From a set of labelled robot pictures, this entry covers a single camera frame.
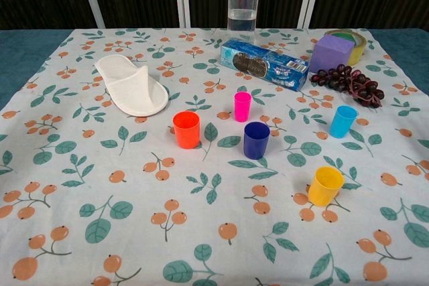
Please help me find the light blue plastic cup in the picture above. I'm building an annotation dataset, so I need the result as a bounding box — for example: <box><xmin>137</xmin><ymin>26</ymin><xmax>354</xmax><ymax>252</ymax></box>
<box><xmin>329</xmin><ymin>105</ymin><xmax>357</xmax><ymax>139</ymax></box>

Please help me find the teal table cover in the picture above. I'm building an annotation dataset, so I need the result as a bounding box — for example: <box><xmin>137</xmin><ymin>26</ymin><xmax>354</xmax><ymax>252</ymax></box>
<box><xmin>0</xmin><ymin>27</ymin><xmax>429</xmax><ymax>109</ymax></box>

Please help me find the white disposable slipper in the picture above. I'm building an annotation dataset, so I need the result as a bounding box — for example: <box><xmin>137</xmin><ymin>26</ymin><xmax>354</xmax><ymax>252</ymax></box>
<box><xmin>94</xmin><ymin>54</ymin><xmax>170</xmax><ymax>117</ymax></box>

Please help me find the navy blue plastic cup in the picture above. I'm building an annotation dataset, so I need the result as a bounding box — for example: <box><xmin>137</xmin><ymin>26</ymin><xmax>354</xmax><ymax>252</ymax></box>
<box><xmin>243</xmin><ymin>121</ymin><xmax>271</xmax><ymax>159</ymax></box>

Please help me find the blue biscuit box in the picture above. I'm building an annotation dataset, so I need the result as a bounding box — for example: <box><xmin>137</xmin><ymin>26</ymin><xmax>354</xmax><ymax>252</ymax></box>
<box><xmin>220</xmin><ymin>38</ymin><xmax>310</xmax><ymax>92</ymax></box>

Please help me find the pink plastic cup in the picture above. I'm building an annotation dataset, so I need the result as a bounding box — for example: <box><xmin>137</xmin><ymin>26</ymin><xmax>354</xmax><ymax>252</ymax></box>
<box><xmin>233</xmin><ymin>91</ymin><xmax>252</xmax><ymax>123</ymax></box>

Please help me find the floral printed tablecloth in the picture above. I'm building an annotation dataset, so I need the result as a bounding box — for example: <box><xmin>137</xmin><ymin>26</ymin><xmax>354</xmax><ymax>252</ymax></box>
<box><xmin>0</xmin><ymin>27</ymin><xmax>429</xmax><ymax>286</ymax></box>

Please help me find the yellowish tape roll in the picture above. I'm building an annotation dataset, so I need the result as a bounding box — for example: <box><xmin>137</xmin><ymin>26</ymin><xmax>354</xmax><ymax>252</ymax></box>
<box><xmin>323</xmin><ymin>29</ymin><xmax>368</xmax><ymax>66</ymax></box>

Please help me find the dark purple grape bunch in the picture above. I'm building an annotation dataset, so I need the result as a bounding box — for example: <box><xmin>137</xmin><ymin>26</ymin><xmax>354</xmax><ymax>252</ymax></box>
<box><xmin>310</xmin><ymin>64</ymin><xmax>385</xmax><ymax>109</ymax></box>

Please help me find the orange plastic cup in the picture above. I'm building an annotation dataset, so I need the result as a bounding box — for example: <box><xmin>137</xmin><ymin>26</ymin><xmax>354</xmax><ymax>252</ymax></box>
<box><xmin>172</xmin><ymin>111</ymin><xmax>201</xmax><ymax>150</ymax></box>

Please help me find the purple foam cube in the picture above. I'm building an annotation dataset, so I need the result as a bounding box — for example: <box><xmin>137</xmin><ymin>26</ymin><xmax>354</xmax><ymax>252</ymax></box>
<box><xmin>308</xmin><ymin>35</ymin><xmax>356</xmax><ymax>74</ymax></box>

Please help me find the yellow plastic cup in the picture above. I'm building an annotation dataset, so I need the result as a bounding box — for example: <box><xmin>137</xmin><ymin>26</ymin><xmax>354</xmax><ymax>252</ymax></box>
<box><xmin>308</xmin><ymin>165</ymin><xmax>345</xmax><ymax>207</ymax></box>

